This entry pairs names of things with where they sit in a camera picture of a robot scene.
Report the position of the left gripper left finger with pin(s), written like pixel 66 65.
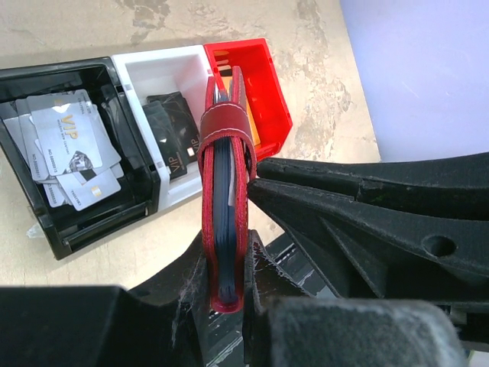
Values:
pixel 161 322

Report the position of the white plastic bin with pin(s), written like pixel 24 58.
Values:
pixel 166 90

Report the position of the red plastic bin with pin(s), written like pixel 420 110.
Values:
pixel 267 106

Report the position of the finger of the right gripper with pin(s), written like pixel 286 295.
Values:
pixel 455 188
pixel 362 250

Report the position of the black plastic bin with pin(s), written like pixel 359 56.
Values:
pixel 66 229

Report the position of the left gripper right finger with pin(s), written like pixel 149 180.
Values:
pixel 297 329

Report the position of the black cards pile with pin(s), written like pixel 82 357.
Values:
pixel 174 130

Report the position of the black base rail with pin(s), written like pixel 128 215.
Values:
pixel 283 263

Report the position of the silver cards pile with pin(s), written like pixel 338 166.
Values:
pixel 64 142

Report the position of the red leather card holder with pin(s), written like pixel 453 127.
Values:
pixel 227 162

